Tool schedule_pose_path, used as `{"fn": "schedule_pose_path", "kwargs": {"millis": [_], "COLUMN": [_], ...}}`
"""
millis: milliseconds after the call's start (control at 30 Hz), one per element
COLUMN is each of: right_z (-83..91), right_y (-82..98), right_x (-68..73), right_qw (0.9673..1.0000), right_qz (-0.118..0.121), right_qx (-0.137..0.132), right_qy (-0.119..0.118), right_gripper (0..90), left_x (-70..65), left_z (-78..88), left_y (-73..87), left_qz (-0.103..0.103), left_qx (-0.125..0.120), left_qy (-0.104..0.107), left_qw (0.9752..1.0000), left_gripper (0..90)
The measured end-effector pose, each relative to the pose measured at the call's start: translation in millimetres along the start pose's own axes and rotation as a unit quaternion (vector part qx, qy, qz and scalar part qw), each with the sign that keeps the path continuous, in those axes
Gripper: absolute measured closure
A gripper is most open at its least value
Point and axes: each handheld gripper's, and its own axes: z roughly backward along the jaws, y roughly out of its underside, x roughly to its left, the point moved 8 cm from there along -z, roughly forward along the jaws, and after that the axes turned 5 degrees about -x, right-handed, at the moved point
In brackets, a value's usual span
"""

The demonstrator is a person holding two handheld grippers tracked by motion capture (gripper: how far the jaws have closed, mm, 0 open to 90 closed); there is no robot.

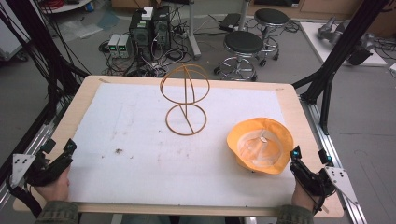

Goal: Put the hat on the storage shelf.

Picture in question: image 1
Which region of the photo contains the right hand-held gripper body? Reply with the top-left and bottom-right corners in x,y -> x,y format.
295,165 -> 360,207

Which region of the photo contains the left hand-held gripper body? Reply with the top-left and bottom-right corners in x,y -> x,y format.
6,148 -> 74,189

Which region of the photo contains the orange bucket hat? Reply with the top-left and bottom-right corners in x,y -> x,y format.
226,117 -> 295,175

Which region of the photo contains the orange wire hat stand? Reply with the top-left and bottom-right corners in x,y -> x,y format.
159,63 -> 211,137

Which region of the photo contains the person's left hand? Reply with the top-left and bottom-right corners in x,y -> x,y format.
33,167 -> 71,203

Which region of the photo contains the person's right hand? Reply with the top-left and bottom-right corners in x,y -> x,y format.
290,181 -> 321,214

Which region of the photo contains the white table mat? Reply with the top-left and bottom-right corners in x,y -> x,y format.
67,82 -> 297,209

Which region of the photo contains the white power supply unit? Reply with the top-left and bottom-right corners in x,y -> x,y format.
107,34 -> 121,59
118,34 -> 134,60

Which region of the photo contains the clear plastic sheet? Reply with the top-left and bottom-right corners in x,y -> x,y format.
58,20 -> 105,42

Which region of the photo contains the white floor board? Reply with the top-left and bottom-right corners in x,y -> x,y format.
299,21 -> 389,68

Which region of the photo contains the black round stool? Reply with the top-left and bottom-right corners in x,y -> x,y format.
253,7 -> 290,68
213,30 -> 265,83

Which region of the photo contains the black computer tower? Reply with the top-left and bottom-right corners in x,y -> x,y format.
151,5 -> 173,52
128,9 -> 154,61

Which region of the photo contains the small white box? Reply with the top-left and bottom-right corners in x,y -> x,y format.
141,6 -> 154,21

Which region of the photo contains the black flat floor device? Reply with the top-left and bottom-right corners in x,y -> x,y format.
219,12 -> 243,33

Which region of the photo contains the grey metal stand leg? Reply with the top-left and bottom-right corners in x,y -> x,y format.
186,0 -> 203,61

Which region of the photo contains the aluminium rail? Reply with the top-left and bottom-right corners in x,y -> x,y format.
0,96 -> 73,210
299,95 -> 369,224

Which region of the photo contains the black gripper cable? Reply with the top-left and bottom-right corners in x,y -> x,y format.
5,182 -> 43,218

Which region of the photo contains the black frame with cables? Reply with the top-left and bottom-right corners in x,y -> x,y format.
0,0 -> 91,187

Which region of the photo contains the black metal frame strut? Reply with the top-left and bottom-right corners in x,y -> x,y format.
291,0 -> 390,136

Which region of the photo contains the tangle of floor cables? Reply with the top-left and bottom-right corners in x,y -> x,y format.
98,39 -> 193,78

